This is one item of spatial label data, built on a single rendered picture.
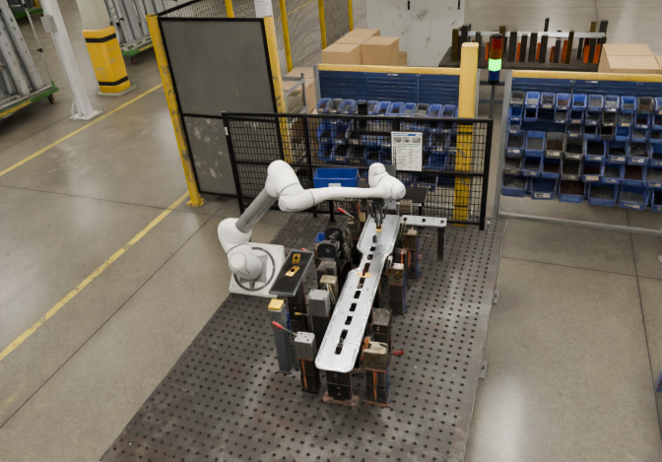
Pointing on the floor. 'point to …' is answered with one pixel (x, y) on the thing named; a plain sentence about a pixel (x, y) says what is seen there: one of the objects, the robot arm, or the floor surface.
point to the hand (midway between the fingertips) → (378, 223)
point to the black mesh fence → (366, 155)
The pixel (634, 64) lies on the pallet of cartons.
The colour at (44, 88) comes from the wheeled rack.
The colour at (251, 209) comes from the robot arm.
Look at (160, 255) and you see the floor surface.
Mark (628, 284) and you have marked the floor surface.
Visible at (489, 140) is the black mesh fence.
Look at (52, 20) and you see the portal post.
